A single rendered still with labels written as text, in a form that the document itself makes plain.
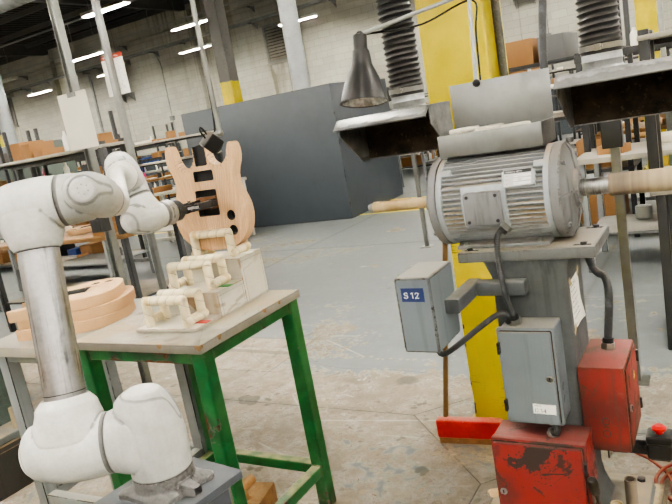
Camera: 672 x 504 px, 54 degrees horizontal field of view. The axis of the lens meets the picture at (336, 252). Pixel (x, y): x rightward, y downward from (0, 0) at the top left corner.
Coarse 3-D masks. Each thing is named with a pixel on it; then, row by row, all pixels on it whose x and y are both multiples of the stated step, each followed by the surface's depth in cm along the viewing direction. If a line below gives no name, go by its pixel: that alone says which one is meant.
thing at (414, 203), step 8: (392, 200) 202; (400, 200) 200; (408, 200) 198; (416, 200) 197; (424, 200) 195; (376, 208) 204; (384, 208) 202; (392, 208) 201; (400, 208) 200; (408, 208) 199; (416, 208) 198
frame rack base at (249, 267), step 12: (216, 252) 266; (252, 252) 253; (216, 264) 250; (228, 264) 248; (240, 264) 246; (252, 264) 252; (216, 276) 252; (240, 276) 247; (252, 276) 252; (264, 276) 259; (252, 288) 251; (264, 288) 258
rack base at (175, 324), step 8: (160, 320) 241; (168, 320) 239; (176, 320) 237; (144, 328) 234; (152, 328) 232; (160, 328) 230; (168, 328) 228; (176, 328) 226; (184, 328) 225; (192, 328) 223; (200, 328) 224
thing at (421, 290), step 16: (416, 272) 170; (432, 272) 168; (448, 272) 175; (400, 288) 168; (416, 288) 166; (432, 288) 165; (448, 288) 174; (400, 304) 169; (416, 304) 167; (432, 304) 165; (400, 320) 172; (416, 320) 168; (432, 320) 166; (448, 320) 173; (416, 336) 169; (432, 336) 167; (448, 336) 172; (464, 336) 179; (432, 352) 169; (448, 352) 179
